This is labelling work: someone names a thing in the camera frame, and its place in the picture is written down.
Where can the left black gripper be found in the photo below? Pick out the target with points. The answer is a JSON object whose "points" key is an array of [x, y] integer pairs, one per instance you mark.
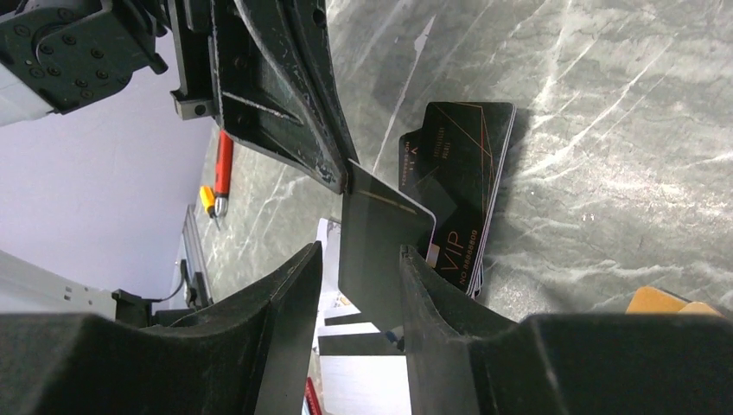
{"points": [[60, 56]]}

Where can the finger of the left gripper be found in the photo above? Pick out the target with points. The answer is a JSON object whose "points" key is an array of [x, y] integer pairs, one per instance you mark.
{"points": [[275, 89]]}

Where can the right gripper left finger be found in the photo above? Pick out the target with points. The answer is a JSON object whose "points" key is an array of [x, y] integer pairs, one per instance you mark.
{"points": [[246, 354]]}

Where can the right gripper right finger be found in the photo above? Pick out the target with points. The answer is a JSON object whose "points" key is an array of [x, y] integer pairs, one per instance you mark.
{"points": [[463, 358]]}

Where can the single black card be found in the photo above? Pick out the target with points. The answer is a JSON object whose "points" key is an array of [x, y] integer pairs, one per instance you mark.
{"points": [[376, 221]]}

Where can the black card holder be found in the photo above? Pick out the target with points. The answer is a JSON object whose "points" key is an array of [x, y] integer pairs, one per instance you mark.
{"points": [[452, 166]]}

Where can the red leather wallet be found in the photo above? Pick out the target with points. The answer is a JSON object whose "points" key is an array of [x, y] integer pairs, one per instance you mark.
{"points": [[311, 404]]}

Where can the white magnetic stripe card stack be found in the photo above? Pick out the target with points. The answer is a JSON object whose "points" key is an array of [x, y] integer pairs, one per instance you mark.
{"points": [[355, 368]]}

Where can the orange card stack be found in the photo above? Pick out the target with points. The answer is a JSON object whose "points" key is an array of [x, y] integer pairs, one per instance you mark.
{"points": [[651, 300]]}

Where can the red utility knife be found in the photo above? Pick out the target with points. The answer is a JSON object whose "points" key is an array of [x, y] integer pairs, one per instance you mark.
{"points": [[223, 173]]}

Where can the aluminium frame rail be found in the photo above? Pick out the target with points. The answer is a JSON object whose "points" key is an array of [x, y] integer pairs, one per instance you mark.
{"points": [[29, 288]]}

